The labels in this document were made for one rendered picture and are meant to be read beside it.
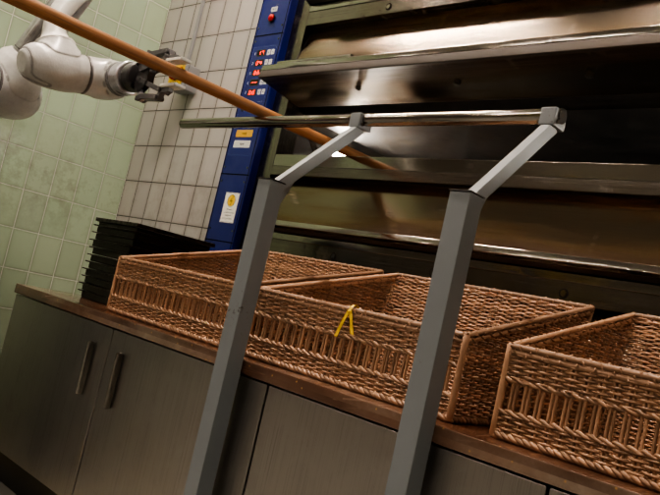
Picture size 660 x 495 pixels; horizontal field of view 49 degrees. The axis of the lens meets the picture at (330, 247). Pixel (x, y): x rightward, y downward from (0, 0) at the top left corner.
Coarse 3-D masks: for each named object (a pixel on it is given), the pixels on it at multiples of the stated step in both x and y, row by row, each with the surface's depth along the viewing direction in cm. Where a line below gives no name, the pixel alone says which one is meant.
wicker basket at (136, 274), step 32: (128, 256) 202; (160, 256) 210; (192, 256) 218; (224, 256) 226; (288, 256) 223; (128, 288) 196; (160, 288) 185; (192, 288) 175; (224, 288) 167; (160, 320) 182; (192, 320) 172; (224, 320) 228
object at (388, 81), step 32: (352, 64) 206; (384, 64) 198; (416, 64) 190; (448, 64) 184; (480, 64) 179; (512, 64) 174; (544, 64) 169; (576, 64) 165; (608, 64) 160; (640, 64) 156; (288, 96) 241; (320, 96) 232; (352, 96) 224; (384, 96) 216; (416, 96) 209; (448, 96) 202; (480, 96) 196; (512, 96) 190; (544, 96) 184
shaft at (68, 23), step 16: (16, 0) 146; (32, 0) 149; (48, 16) 151; (64, 16) 154; (80, 32) 157; (96, 32) 159; (112, 48) 163; (128, 48) 165; (144, 64) 169; (160, 64) 171; (192, 80) 178; (224, 96) 185; (240, 96) 189; (256, 112) 194; (272, 112) 197; (288, 128) 202; (304, 128) 206
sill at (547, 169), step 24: (360, 168) 216; (384, 168) 210; (408, 168) 204; (432, 168) 198; (456, 168) 193; (480, 168) 187; (528, 168) 178; (552, 168) 174; (576, 168) 170; (600, 168) 166; (624, 168) 162; (648, 168) 158
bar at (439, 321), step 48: (336, 144) 163; (528, 144) 129; (480, 192) 119; (240, 288) 148; (432, 288) 116; (240, 336) 147; (432, 336) 114; (432, 384) 114; (432, 432) 115; (192, 480) 145
